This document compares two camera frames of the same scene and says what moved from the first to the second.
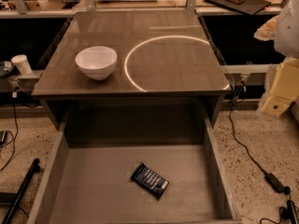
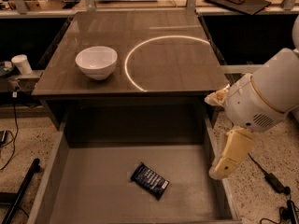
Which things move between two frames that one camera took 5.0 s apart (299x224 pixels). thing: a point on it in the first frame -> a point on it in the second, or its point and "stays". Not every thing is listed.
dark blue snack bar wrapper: x=149 y=181 stays
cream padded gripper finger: x=283 y=86 -> x=238 y=143
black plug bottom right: x=288 y=213 stays
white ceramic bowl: x=96 y=62 stays
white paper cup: x=22 y=63 stays
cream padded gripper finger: x=268 y=31 -> x=219 y=97
